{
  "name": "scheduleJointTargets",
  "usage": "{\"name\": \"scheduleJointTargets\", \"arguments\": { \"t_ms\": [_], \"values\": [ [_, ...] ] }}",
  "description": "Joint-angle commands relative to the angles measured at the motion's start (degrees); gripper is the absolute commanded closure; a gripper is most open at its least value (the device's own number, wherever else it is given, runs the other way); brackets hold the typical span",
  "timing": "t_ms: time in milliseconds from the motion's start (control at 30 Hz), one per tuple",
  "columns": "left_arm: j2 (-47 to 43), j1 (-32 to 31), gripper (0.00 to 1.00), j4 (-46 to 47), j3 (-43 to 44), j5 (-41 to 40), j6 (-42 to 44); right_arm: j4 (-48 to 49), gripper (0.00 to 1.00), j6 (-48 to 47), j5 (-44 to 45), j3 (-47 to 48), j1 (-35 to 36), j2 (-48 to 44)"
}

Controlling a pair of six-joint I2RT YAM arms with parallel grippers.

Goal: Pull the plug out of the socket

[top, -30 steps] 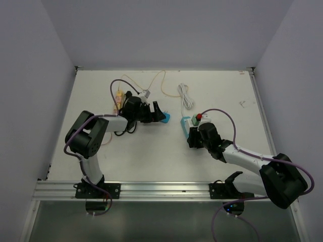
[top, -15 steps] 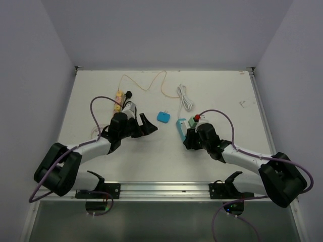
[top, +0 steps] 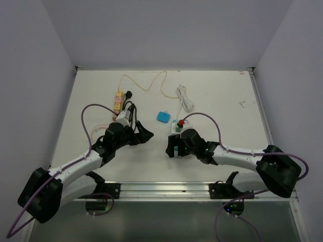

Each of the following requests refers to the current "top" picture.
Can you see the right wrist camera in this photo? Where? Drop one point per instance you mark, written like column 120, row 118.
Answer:
column 184, row 124

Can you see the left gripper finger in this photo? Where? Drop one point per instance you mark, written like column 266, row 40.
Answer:
column 138, row 126
column 145, row 135

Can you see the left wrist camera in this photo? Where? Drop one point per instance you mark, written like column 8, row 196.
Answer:
column 123, row 118

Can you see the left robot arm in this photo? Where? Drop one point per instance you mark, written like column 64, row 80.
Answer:
column 48, row 190

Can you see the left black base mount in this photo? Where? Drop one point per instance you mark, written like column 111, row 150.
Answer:
column 109, row 188

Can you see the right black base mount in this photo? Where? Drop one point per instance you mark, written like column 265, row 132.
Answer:
column 220, row 190

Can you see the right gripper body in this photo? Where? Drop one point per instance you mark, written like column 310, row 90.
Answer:
column 183, row 150

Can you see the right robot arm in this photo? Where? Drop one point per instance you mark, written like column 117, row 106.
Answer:
column 268, row 169

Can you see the aluminium front rail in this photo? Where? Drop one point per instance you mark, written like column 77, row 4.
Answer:
column 177, row 191

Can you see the teal power strip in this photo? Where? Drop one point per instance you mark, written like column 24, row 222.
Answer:
column 175, row 149

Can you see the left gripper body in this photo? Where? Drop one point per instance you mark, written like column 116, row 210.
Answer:
column 128, row 136

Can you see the beige multicolour power strip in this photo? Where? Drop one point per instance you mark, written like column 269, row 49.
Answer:
column 118, row 105

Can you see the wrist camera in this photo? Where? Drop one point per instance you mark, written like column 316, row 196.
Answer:
column 184, row 124
column 123, row 118

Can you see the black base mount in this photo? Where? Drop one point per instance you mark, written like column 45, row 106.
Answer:
column 220, row 190
column 109, row 188

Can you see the blue plug adapter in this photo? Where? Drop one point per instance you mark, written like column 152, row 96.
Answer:
column 163, row 117

